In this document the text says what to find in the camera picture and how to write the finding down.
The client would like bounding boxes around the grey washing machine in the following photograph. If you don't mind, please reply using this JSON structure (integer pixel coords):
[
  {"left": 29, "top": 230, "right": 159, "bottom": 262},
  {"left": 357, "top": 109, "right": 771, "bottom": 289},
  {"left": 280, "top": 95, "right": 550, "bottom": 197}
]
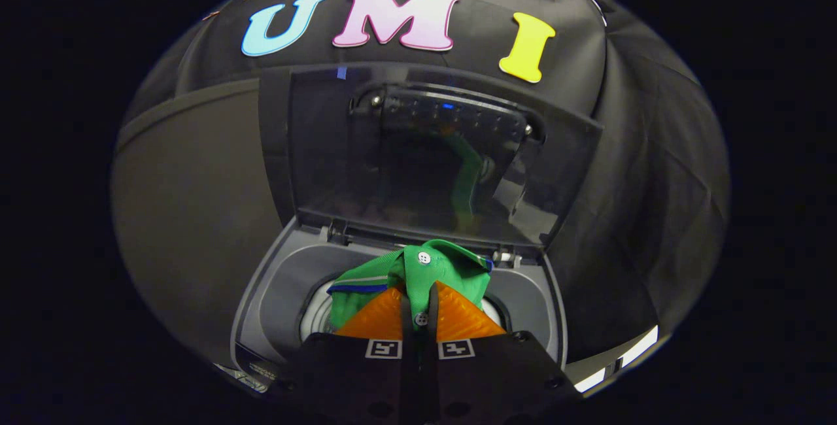
[{"left": 229, "top": 216, "right": 570, "bottom": 383}]

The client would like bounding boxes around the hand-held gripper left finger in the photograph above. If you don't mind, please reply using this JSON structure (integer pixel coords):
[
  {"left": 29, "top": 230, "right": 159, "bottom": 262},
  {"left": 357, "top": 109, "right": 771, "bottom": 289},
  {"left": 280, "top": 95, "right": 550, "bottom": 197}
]
[{"left": 268, "top": 284, "right": 419, "bottom": 425}]

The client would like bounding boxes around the dark transparent washing machine lid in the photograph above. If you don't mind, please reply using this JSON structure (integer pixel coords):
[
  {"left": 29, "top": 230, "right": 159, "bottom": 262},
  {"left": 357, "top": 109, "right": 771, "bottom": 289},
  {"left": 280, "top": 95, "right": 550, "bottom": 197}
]
[{"left": 258, "top": 62, "right": 604, "bottom": 250}]

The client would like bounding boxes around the green polo shirt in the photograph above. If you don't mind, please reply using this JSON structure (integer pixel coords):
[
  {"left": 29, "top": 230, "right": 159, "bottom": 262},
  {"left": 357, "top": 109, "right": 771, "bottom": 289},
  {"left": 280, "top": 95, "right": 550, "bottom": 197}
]
[{"left": 326, "top": 239, "right": 495, "bottom": 335}]

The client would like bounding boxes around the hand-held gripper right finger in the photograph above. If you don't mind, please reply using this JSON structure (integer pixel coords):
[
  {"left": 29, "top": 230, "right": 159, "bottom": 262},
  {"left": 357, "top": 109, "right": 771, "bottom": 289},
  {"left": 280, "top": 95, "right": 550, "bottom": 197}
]
[{"left": 422, "top": 281, "right": 583, "bottom": 425}]

